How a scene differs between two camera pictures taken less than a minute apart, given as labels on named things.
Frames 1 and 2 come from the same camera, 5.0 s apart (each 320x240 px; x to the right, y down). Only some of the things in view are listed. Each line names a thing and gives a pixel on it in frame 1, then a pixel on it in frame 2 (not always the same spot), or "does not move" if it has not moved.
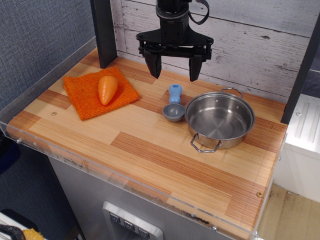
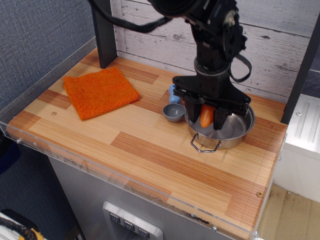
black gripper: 175,38 to 211,85
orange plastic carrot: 107,86 to 207,114
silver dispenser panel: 119,224 does not move
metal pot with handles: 219,118 does not move
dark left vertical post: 105,30 does not move
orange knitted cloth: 83,90 does not move
